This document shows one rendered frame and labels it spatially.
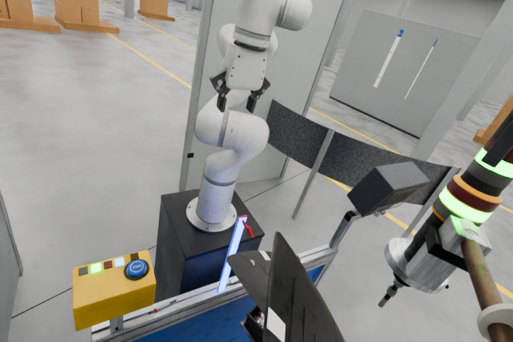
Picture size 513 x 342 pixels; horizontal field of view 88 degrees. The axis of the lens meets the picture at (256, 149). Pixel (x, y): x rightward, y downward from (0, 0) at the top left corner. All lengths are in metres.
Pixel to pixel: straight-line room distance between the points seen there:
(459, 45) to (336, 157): 4.46
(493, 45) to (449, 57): 1.84
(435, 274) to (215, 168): 0.66
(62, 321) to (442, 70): 6.30
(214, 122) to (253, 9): 0.33
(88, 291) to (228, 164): 0.46
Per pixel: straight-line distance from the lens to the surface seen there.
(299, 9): 0.62
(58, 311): 1.98
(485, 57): 4.56
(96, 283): 0.73
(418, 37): 6.45
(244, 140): 0.79
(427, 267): 0.35
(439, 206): 0.35
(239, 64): 0.63
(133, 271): 0.73
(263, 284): 0.62
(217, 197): 0.92
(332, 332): 0.42
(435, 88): 6.35
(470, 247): 0.30
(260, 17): 0.61
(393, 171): 1.15
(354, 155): 2.23
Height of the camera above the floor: 1.68
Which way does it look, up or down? 29 degrees down
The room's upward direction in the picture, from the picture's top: 16 degrees clockwise
